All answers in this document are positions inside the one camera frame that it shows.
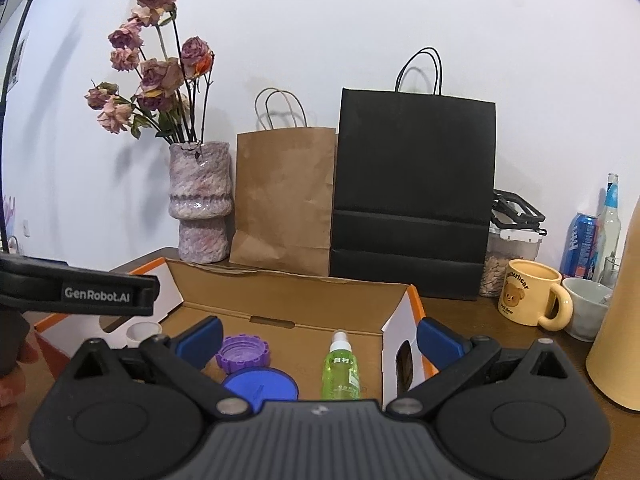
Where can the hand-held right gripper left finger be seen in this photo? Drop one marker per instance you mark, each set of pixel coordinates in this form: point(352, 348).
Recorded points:
point(201, 342)

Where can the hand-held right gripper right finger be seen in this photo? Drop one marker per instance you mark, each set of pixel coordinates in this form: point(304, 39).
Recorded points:
point(439, 344)

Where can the purple ridged lid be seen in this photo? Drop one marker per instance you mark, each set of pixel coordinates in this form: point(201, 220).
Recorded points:
point(244, 352)

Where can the white tape roll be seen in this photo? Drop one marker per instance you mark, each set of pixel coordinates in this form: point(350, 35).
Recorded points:
point(142, 334)

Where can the blue round lid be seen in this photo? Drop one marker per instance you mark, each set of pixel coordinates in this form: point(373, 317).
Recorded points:
point(260, 385)

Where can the green spray bottle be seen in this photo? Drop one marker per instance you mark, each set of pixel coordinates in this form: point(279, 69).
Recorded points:
point(342, 372)

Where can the orange and white cardboard box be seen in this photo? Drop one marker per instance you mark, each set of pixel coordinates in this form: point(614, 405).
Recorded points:
point(300, 305)

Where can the person's left hand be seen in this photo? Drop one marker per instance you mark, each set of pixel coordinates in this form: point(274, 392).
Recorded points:
point(12, 410)

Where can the yellow bear mug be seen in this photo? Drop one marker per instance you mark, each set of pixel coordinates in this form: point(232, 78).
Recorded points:
point(525, 292)

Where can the clear food container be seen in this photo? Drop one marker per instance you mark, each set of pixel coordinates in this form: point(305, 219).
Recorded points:
point(505, 260)

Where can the mottled purple ceramic vase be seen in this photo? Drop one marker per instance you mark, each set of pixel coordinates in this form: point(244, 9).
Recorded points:
point(200, 200)

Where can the white ceramic cup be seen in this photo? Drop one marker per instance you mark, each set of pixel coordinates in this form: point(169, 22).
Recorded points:
point(587, 310)

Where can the black plastic lids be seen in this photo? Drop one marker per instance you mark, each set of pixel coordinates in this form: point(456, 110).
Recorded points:
point(517, 210)

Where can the black paper bag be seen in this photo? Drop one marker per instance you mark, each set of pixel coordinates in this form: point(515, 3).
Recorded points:
point(415, 185)

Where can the brown paper bag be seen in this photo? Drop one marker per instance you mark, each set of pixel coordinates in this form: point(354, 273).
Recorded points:
point(282, 200)

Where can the blue drink can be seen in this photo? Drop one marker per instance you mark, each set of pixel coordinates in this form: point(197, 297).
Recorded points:
point(579, 245)

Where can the beige cylindrical flask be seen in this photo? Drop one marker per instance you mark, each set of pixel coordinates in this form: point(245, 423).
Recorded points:
point(620, 335)

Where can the small drinking glass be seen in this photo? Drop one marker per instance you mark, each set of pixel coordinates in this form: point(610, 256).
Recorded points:
point(609, 272)

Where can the clear glass bottle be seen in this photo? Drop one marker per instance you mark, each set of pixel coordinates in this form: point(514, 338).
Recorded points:
point(610, 220)

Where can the dried rose bouquet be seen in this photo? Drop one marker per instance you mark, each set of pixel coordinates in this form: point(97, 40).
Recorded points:
point(155, 75)

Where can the black stand pole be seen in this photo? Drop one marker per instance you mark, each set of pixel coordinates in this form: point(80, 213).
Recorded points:
point(15, 35)

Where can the white wall outlet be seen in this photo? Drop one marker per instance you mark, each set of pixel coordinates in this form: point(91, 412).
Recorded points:
point(26, 229)

